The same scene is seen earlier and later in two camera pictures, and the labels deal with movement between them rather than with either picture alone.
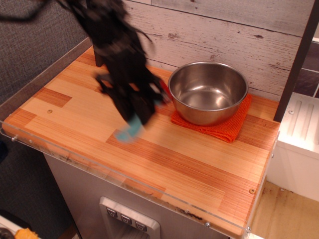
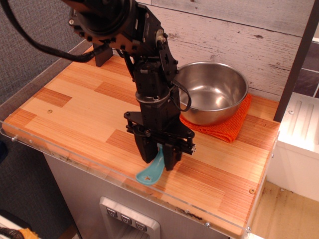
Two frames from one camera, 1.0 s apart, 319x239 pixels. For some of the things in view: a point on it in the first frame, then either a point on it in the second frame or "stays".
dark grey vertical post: (291, 85) stays
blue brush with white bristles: (126, 136) → (152, 172)
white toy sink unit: (294, 162) stays
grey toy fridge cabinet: (101, 208) stays
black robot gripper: (129, 82) → (160, 121)
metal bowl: (207, 93) stays
